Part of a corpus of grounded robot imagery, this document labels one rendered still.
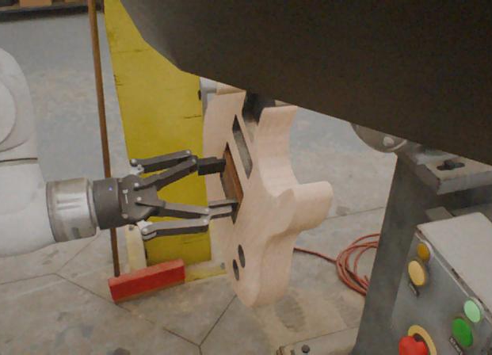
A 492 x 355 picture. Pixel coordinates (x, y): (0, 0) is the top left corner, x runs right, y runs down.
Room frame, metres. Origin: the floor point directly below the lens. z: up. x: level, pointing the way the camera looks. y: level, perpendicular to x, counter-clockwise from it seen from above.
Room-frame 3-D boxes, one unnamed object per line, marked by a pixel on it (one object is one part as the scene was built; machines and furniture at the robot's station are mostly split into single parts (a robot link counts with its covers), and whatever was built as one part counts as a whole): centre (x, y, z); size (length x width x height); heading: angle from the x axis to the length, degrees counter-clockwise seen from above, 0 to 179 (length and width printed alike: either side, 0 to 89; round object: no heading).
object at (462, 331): (0.32, -0.24, 1.07); 0.03 x 0.01 x 0.03; 16
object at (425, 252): (0.41, -0.21, 1.10); 0.03 x 0.01 x 0.03; 16
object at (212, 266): (1.54, 0.31, 0.02); 0.40 x 0.40 x 0.02; 16
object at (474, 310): (0.32, -0.24, 1.10); 0.03 x 0.01 x 0.03; 16
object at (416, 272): (0.41, -0.22, 1.07); 0.03 x 0.01 x 0.03; 16
